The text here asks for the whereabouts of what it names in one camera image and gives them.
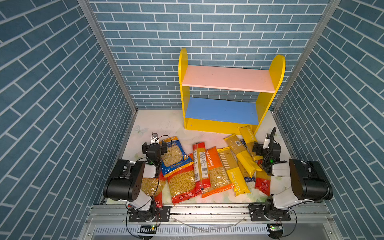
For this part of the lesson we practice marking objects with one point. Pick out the red macaroni bag left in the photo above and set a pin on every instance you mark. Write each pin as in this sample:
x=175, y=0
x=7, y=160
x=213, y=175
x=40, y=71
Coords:
x=154, y=187

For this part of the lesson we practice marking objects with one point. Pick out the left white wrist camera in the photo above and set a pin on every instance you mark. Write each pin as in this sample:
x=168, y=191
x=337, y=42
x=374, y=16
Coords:
x=155, y=138

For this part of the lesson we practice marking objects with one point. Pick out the aluminium mounting rail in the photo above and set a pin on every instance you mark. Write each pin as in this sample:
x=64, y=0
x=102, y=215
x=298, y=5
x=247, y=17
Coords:
x=310, y=213

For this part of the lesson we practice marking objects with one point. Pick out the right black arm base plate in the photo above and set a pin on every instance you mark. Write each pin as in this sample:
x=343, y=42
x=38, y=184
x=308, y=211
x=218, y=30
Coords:
x=259, y=213

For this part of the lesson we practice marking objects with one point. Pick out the yellow Pastatime spaghetti pack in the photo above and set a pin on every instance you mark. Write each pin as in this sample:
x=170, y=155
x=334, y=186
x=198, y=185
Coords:
x=234, y=173

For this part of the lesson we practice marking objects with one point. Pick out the yellow spaghetti pack upper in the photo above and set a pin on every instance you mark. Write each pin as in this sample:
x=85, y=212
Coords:
x=242, y=154

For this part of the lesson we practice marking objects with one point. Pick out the red spaghetti pack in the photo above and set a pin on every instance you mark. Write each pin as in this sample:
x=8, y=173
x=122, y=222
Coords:
x=202, y=178
x=263, y=180

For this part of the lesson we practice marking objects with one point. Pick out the orange Pastatime macaroni bag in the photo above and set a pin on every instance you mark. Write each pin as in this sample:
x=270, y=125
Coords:
x=219, y=179

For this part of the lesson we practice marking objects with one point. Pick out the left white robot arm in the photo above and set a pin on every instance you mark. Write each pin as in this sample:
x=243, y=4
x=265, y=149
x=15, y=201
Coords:
x=125, y=181

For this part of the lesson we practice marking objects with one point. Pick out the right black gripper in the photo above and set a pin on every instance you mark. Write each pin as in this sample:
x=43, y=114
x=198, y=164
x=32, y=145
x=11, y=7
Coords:
x=272, y=147

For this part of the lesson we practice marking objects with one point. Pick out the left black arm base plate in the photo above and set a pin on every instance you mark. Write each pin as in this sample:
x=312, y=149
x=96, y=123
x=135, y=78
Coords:
x=152, y=215

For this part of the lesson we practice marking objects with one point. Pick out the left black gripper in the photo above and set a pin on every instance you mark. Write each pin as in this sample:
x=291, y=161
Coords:
x=154, y=147

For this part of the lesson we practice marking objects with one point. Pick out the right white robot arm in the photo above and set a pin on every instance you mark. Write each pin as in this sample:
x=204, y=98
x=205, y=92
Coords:
x=309, y=182

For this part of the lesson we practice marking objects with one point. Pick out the red fusilli bag centre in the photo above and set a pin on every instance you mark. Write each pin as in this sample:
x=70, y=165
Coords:
x=183, y=186

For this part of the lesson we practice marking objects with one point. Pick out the blue orecchiette pasta bag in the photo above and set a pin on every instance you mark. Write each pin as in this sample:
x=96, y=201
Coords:
x=175, y=159

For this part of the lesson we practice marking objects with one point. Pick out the yellow spaghetti pack far right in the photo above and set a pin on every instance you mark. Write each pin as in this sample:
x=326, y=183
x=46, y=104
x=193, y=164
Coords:
x=250, y=139

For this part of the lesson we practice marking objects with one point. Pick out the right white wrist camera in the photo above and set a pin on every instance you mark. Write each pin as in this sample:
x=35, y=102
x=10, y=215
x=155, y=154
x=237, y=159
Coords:
x=266, y=141

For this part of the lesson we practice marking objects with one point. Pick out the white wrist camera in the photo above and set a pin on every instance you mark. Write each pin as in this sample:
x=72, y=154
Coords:
x=155, y=138
x=266, y=141

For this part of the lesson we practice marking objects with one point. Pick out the yellow shelf with coloured boards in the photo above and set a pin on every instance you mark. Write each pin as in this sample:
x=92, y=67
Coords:
x=221, y=116

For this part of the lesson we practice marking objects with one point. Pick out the dark blue spaghetti pack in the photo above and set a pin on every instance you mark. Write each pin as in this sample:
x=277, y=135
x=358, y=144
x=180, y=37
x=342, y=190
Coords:
x=248, y=178

